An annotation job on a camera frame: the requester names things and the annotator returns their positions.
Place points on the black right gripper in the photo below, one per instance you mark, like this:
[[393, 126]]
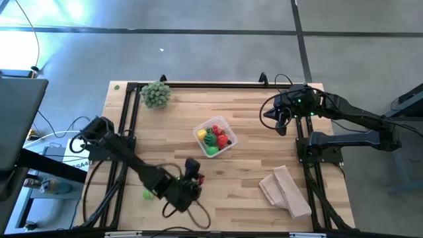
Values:
[[299, 102]]

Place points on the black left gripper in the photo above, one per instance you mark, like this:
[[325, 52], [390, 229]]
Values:
[[183, 195]]

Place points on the clear plastic tupperware container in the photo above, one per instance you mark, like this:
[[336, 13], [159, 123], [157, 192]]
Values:
[[229, 132]]

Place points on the green toy pear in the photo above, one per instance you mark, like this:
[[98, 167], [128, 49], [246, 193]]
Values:
[[212, 150]]

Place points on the large red toy tomato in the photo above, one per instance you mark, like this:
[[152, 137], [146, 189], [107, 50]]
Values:
[[222, 141]]

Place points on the red strawberries with green leaves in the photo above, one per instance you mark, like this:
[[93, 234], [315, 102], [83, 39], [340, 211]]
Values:
[[217, 130]]

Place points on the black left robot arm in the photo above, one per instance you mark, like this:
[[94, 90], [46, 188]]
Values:
[[138, 165]]

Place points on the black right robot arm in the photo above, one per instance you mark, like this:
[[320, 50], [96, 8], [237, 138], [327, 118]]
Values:
[[350, 110]]

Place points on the green toy cabbage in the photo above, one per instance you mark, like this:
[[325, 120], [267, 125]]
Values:
[[147, 195]]

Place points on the folded beige cloth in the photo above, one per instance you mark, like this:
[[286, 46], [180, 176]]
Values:
[[287, 195]]

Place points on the green artificial potted plant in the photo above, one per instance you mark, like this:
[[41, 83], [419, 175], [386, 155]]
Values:
[[155, 94]]

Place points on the teal plastic bottle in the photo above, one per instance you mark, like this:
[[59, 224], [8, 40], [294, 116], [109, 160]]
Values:
[[54, 187]]

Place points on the dark grey desk panel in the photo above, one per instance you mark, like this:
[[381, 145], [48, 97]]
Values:
[[20, 125]]

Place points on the black frame clamp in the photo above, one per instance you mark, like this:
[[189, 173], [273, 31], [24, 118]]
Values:
[[263, 78], [163, 78]]

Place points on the black aluminium table frame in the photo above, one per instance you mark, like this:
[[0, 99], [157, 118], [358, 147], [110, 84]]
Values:
[[231, 85]]

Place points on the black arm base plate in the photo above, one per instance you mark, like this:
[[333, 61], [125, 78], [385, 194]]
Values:
[[327, 157], [99, 156]]

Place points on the grey metal bracket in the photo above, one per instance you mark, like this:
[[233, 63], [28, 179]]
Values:
[[122, 234], [307, 235]]

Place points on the grey metal cart frame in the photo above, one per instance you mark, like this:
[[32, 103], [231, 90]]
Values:
[[398, 165]]

